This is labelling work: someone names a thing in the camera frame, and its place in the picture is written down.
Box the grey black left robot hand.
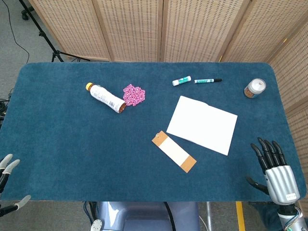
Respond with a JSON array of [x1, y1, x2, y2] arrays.
[[0, 154, 31, 217]]

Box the black torso cable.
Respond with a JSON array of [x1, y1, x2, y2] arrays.
[[163, 202, 175, 231]]

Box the clear jar white lid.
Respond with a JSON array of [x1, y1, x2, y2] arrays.
[[244, 78, 267, 99]]

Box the black cable bundle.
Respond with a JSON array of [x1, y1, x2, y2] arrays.
[[0, 88, 14, 126]]

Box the white paper notebook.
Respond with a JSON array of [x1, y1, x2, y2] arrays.
[[166, 95, 238, 156]]

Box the pink patterned folded cloth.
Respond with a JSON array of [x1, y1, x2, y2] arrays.
[[122, 84, 146, 107]]

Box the white labelled tea bottle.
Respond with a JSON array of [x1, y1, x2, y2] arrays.
[[85, 82, 127, 114]]

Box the blue grey robot torso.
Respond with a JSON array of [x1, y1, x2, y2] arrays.
[[97, 201, 200, 231]]

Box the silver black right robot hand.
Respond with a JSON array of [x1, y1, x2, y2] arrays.
[[245, 137, 301, 205]]

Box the black caster wheel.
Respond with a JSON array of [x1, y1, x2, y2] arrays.
[[21, 6, 35, 20]]

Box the green white glue stick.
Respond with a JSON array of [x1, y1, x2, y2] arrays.
[[172, 76, 192, 87]]

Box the wicker folding screen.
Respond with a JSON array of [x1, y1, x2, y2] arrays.
[[28, 0, 308, 188]]

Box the green black marker pen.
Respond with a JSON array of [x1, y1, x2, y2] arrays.
[[194, 78, 222, 84]]

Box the tan cardboard strip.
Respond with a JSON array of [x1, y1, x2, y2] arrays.
[[151, 131, 197, 173]]

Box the thin black floor cable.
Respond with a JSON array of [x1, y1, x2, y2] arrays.
[[4, 0, 30, 64]]

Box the blue fabric table mat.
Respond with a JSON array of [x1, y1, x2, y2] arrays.
[[0, 62, 308, 202]]

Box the black tripod stand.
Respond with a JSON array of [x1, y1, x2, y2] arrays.
[[18, 0, 91, 63]]

